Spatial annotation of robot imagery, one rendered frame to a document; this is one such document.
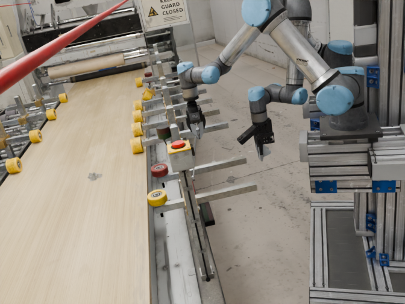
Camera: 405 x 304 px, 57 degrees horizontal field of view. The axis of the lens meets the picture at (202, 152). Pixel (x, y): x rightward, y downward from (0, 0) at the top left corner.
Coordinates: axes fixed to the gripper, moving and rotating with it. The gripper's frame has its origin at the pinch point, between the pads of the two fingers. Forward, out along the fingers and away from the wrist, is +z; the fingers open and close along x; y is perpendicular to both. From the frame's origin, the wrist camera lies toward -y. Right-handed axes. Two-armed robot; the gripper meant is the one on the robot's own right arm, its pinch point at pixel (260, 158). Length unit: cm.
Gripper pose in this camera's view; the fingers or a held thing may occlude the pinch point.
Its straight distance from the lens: 185.7
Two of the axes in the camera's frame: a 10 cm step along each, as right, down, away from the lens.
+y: 9.7, -2.2, 0.6
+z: 1.8, 8.9, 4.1
